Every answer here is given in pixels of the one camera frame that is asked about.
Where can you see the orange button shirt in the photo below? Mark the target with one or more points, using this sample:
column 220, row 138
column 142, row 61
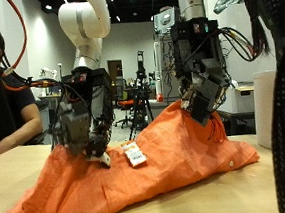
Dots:
column 155, row 172

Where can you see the white paper clothing tag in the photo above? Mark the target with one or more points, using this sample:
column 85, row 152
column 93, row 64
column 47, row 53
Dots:
column 134, row 154

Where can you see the tall grey cabinet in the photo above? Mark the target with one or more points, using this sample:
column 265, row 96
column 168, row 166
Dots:
column 170, row 84

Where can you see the light wooden office desk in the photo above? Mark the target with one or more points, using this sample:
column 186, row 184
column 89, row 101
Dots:
column 49, row 97

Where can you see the orange seat office chair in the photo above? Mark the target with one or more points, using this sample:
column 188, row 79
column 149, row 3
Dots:
column 125, row 104

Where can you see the red ball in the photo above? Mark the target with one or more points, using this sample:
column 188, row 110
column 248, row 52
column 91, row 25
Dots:
column 159, row 98

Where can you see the brown door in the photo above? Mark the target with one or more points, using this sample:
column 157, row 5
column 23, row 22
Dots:
column 113, row 69

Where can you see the white storage box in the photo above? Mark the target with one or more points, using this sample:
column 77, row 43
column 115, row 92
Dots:
column 239, row 103

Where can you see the grey boxy monitor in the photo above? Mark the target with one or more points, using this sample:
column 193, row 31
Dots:
column 165, row 20

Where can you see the small white background robot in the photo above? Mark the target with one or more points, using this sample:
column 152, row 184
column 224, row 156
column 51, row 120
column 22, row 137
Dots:
column 46, row 73

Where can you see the low grey counter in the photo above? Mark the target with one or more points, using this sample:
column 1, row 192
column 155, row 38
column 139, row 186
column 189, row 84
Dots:
column 159, row 108

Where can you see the man in dark t-shirt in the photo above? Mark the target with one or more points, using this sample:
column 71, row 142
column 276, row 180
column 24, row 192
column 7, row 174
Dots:
column 23, row 103

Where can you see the dark side table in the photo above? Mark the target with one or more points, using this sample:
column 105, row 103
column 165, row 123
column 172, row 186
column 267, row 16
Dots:
column 240, row 116

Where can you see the white round plant pot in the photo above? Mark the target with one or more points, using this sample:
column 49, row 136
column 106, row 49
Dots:
column 265, row 109

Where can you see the grey pedestal cabinet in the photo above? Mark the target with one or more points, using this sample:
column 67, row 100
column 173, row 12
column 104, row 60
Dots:
column 43, row 118

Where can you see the black camera tripod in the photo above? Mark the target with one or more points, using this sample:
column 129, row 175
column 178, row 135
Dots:
column 141, row 86

